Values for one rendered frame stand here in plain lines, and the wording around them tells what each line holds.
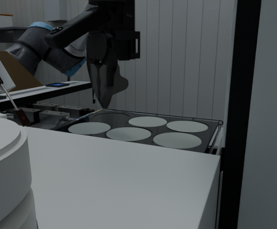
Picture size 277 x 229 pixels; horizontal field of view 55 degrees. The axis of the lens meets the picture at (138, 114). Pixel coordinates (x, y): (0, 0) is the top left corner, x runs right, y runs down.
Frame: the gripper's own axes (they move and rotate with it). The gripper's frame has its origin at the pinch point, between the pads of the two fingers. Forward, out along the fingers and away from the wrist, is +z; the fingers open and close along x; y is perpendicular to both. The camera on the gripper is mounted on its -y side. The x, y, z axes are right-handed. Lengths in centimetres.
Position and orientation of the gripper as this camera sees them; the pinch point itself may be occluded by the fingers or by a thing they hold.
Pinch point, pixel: (101, 102)
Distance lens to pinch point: 53.8
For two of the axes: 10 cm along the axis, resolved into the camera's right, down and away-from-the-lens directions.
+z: 0.0, 9.7, 2.5
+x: -6.3, -1.9, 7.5
